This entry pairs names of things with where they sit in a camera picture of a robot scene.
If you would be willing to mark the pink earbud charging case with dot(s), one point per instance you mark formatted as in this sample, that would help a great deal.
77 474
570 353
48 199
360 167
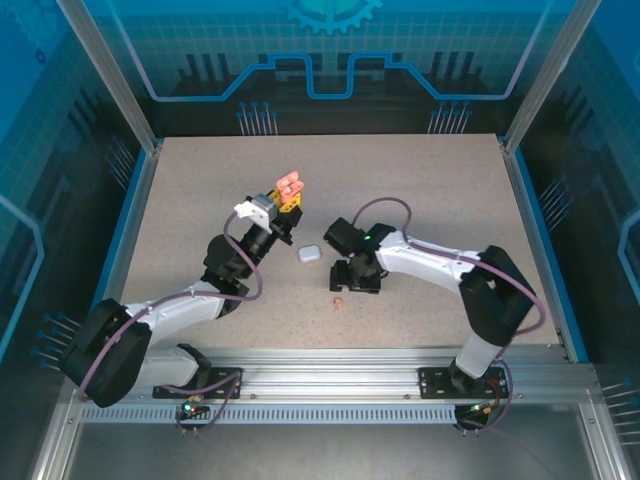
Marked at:
291 184

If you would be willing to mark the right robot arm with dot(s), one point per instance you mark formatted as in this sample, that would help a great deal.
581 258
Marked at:
420 267

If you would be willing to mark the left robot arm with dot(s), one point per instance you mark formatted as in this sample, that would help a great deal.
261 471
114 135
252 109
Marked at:
175 310

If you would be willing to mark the white earbud charging case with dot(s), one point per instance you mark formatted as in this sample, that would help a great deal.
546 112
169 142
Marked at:
309 253

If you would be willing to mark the small connector board with LEDs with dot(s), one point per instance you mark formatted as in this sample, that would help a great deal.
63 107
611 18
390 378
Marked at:
190 407
482 409

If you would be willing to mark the grey metal panel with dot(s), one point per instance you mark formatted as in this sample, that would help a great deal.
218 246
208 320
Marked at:
325 455

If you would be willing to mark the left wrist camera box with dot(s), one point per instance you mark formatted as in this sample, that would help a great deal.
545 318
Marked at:
257 212

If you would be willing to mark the aluminium mounting rail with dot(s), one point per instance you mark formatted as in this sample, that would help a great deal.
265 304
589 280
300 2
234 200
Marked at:
330 375

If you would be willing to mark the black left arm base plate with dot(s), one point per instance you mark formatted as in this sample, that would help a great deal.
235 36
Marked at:
222 385

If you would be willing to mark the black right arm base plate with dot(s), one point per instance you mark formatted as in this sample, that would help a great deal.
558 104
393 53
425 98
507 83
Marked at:
435 382

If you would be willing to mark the aluminium frame post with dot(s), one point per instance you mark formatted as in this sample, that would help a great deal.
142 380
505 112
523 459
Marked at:
120 80
545 80

